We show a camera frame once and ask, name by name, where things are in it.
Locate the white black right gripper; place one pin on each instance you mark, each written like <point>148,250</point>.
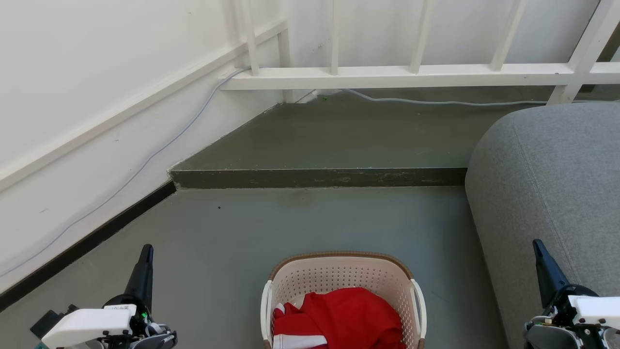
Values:
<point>598,310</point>

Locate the white wooden railing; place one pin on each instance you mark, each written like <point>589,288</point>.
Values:
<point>387,76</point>

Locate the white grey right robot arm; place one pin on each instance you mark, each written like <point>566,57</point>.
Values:
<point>552,337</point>

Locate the grey fabric sofa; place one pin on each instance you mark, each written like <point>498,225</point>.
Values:
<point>533,169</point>

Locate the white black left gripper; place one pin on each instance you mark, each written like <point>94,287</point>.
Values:
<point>87,322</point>

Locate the black baseboard strip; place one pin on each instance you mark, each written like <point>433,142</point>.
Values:
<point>97,237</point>

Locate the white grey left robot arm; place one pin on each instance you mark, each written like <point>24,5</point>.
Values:
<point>155,341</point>

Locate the cream perforated laundry basket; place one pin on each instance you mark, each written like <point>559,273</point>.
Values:
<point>339,276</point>

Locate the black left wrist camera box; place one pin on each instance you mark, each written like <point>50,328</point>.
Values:
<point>48,322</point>

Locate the red garment with white stripes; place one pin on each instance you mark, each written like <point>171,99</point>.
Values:
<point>358,315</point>

